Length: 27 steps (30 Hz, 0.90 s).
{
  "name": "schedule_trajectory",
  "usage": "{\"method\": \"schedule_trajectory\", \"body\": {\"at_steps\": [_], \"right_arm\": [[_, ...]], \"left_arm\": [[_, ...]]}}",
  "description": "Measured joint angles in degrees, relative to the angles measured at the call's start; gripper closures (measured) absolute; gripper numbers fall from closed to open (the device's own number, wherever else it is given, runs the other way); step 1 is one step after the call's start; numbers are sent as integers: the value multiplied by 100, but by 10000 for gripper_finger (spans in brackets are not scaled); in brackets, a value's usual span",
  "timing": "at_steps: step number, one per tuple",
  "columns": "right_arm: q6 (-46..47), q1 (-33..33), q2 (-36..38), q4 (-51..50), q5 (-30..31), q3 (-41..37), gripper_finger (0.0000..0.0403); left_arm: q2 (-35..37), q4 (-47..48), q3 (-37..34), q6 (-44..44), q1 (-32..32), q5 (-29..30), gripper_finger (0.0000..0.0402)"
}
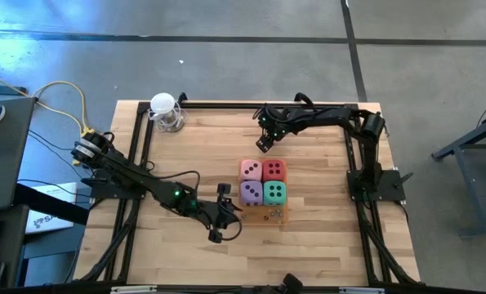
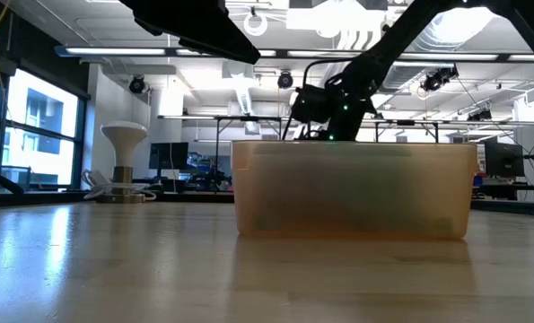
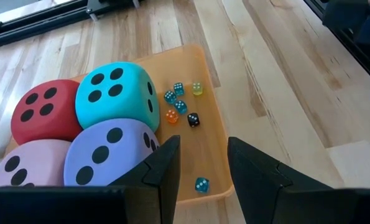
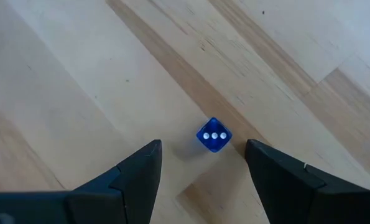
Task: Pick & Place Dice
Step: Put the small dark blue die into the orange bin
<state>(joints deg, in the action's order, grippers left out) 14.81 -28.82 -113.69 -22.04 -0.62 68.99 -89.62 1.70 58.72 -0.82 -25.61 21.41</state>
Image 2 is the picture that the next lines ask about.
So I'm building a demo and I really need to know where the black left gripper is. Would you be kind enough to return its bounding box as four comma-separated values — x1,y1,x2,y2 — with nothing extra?
118,0,262,65

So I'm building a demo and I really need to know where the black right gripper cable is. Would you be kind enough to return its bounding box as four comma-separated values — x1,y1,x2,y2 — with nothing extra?
301,56,354,91

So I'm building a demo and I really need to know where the white coiled cable ring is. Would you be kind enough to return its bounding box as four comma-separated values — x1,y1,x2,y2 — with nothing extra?
242,12,268,37

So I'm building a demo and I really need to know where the black ceiling track light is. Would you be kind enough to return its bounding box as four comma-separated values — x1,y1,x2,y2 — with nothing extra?
467,107,494,123

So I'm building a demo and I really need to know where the large glass window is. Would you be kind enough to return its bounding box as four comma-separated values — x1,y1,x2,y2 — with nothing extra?
0,66,91,189

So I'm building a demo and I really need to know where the black aluminium table frame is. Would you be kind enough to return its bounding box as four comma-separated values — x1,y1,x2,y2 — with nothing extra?
0,165,534,219

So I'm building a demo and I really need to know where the white lamp cable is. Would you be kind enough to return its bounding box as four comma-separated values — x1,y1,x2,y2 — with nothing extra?
81,169,158,201

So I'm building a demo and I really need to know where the white mushroom-shaped lamp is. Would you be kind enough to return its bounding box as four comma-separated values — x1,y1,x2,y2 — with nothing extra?
96,120,149,205

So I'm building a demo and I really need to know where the black ceiling spotlight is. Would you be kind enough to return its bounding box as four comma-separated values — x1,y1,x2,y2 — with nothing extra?
128,74,150,95
276,69,294,90

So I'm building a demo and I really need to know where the black computer monitor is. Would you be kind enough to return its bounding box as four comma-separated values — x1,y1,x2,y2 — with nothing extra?
484,141,526,179
148,142,189,171

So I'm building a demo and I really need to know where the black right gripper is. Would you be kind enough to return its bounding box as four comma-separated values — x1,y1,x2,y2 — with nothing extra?
331,93,373,143

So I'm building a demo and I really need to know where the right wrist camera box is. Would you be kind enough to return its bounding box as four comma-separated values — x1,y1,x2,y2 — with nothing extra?
291,83,337,125

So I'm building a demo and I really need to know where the orange translucent plastic bin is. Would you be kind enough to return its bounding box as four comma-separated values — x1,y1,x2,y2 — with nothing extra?
230,140,479,240

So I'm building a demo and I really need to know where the black ceiling camera cluster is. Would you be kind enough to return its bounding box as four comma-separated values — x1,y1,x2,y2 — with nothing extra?
421,65,460,93

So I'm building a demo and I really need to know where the black overhead light bar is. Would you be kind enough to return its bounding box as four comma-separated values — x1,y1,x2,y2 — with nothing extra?
53,44,534,64

